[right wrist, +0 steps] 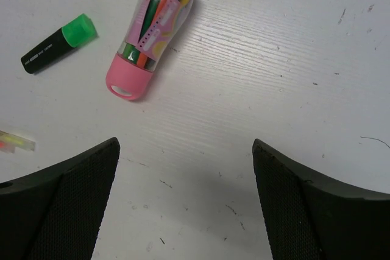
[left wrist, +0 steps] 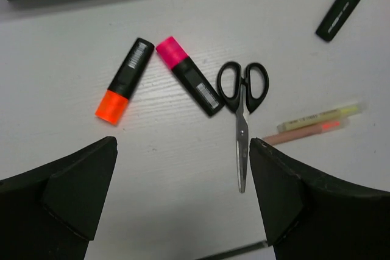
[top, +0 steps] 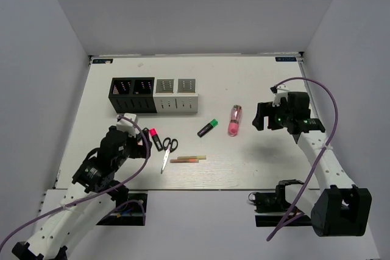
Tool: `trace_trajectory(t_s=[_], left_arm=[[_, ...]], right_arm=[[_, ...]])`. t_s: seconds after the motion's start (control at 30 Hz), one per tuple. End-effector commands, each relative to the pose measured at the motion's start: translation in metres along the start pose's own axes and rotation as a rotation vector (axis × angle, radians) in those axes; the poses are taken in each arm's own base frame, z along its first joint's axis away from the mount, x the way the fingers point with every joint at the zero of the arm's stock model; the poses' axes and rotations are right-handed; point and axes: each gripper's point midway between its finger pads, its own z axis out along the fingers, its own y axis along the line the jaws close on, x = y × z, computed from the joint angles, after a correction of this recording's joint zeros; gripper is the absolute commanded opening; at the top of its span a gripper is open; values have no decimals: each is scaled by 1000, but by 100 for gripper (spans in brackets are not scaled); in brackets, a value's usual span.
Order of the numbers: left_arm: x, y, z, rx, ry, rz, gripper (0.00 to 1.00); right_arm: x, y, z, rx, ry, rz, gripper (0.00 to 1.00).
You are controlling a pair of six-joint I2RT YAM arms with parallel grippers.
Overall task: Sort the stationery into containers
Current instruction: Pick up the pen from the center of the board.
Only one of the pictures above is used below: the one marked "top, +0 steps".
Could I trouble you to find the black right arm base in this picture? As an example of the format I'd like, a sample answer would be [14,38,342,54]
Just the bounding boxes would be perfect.
[248,179,303,227]

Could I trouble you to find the blue left corner label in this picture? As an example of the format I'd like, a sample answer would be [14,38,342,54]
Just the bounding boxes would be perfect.
[92,58,113,64]

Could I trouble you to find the yellow slim highlighter pen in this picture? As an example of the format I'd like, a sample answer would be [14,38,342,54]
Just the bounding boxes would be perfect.
[177,155,207,160]

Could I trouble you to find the black handled scissors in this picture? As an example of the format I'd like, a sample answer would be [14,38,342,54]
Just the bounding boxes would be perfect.
[160,137,179,174]

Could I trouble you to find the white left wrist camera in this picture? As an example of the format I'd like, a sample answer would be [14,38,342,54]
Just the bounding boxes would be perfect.
[116,113,138,138]

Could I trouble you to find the blue right corner label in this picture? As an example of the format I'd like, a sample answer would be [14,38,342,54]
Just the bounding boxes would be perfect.
[275,56,297,62]

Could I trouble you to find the black pink-capped highlighter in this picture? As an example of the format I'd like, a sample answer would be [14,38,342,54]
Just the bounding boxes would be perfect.
[149,128,163,152]

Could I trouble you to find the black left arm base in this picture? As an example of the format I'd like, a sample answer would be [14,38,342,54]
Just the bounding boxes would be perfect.
[97,192,148,227]

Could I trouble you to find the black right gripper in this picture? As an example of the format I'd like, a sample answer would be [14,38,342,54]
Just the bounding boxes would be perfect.
[252,99,293,131]

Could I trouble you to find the blue corner label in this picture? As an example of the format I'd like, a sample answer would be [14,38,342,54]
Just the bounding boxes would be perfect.
[92,58,113,64]
[275,56,297,62]

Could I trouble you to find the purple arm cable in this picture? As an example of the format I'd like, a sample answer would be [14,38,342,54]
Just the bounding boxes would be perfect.
[0,114,152,245]
[266,77,339,242]

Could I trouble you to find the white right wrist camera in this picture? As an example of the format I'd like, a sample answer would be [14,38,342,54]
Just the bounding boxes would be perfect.
[270,84,290,107]

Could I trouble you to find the pink transparent tube case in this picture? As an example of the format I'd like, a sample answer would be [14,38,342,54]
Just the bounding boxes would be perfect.
[228,105,242,137]

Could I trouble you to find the white two-slot organizer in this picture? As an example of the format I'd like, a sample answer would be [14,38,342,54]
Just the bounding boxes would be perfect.
[153,79,199,114]

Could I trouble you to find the black two-slot organizer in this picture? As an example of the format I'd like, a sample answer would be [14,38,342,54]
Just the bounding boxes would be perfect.
[108,77,157,114]

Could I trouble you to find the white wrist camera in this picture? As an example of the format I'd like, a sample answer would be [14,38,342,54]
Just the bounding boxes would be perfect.
[270,84,290,107]
[116,113,138,138]

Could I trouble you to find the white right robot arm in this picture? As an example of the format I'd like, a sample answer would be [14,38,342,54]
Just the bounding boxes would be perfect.
[252,86,372,237]

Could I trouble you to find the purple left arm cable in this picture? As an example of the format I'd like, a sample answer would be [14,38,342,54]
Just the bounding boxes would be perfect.
[0,114,152,245]

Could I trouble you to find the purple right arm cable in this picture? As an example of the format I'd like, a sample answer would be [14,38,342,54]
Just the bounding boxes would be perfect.
[266,77,339,242]

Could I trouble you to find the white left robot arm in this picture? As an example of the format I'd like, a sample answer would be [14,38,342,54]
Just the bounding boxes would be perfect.
[12,124,152,259]

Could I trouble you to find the black green-capped highlighter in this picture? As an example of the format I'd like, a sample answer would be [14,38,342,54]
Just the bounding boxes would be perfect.
[197,119,218,138]

